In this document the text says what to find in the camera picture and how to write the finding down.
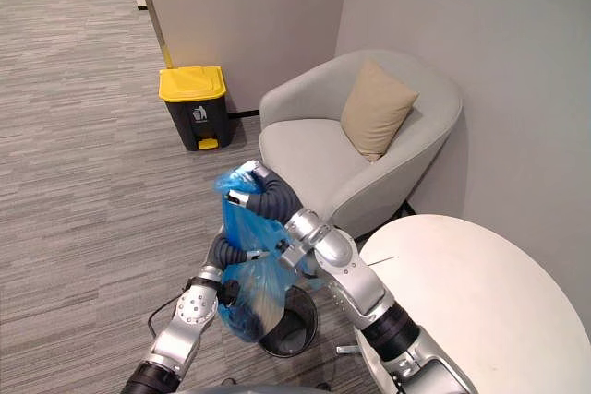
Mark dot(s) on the small black mesh bin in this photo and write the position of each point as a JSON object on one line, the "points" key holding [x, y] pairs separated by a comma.
{"points": [[291, 325]]}

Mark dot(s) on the beige cushion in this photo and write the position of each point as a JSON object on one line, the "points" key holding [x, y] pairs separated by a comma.
{"points": [[375, 110]]}

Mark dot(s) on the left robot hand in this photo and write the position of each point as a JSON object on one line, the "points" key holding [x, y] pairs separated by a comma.
{"points": [[226, 253]]}

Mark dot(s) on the light grey armchair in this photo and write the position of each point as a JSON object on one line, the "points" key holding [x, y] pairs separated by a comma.
{"points": [[351, 145]]}

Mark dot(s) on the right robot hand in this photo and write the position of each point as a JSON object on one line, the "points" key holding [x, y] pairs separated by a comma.
{"points": [[272, 198]]}

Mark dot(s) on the round white table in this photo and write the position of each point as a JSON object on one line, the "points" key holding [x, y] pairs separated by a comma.
{"points": [[480, 306]]}

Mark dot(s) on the blue plastic trash bag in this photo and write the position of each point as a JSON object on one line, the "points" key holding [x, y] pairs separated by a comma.
{"points": [[251, 251]]}

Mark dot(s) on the black trash can yellow lid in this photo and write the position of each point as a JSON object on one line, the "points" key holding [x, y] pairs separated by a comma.
{"points": [[195, 110]]}

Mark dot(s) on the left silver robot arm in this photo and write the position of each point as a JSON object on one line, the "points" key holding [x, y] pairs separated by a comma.
{"points": [[180, 329]]}

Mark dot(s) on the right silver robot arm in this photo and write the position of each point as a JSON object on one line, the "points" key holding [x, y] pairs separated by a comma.
{"points": [[365, 292]]}

